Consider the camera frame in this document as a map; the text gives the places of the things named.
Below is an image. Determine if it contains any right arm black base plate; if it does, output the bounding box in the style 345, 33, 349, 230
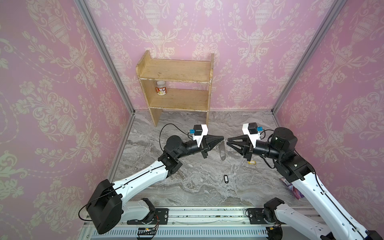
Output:
245, 208, 284, 226

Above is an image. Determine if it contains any silver metal key holder plate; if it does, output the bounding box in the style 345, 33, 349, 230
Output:
218, 141, 226, 161

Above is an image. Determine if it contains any purple snack packet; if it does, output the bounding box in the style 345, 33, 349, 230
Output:
280, 178, 304, 200

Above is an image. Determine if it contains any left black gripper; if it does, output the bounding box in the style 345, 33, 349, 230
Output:
175, 134, 223, 160

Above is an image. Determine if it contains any white jar red label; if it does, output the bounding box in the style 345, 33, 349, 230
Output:
156, 81, 167, 96

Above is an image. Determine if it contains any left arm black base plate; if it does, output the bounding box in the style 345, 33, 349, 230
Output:
127, 208, 169, 225

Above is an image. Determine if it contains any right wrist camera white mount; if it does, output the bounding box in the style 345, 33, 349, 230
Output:
242, 123, 263, 147

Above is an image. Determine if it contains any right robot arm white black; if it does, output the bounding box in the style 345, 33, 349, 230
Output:
227, 124, 382, 240

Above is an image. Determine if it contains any wooden two-tier shelf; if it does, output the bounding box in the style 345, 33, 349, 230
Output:
136, 51, 215, 126

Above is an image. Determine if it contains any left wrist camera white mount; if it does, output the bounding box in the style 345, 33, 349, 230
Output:
189, 125, 208, 147

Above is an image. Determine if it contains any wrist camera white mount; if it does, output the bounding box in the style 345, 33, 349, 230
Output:
242, 123, 263, 147
189, 125, 208, 147

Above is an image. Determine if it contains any aluminium front rail frame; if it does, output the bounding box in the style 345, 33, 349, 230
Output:
78, 207, 324, 240

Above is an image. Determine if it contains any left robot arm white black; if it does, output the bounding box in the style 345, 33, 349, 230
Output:
85, 135, 224, 235

